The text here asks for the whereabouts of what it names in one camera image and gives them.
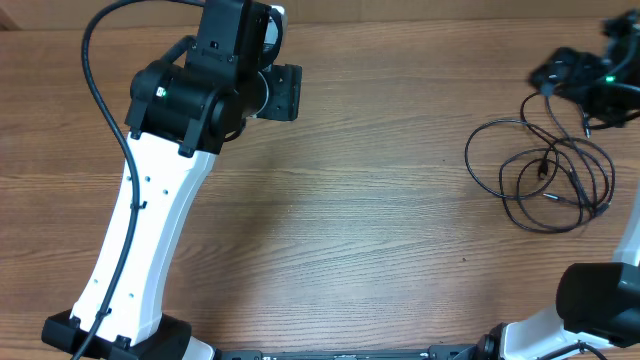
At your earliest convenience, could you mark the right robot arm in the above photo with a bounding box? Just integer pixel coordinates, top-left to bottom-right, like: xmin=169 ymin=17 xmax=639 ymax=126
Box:
xmin=453 ymin=9 xmax=639 ymax=359

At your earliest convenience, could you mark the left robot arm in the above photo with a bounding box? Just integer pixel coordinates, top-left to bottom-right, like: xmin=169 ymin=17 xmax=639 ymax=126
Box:
xmin=41 ymin=0 xmax=302 ymax=360

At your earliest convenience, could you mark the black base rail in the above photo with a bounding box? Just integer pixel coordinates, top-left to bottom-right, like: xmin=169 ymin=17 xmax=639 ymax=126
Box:
xmin=213 ymin=344 xmax=476 ymax=360

